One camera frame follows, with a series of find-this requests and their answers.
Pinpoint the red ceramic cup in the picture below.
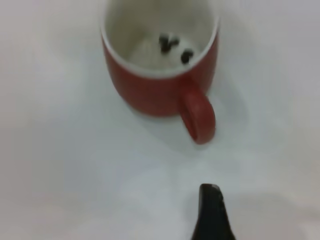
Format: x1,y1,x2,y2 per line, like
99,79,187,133
99,0,221,146

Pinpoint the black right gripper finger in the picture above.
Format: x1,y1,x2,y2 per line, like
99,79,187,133
189,183,237,240

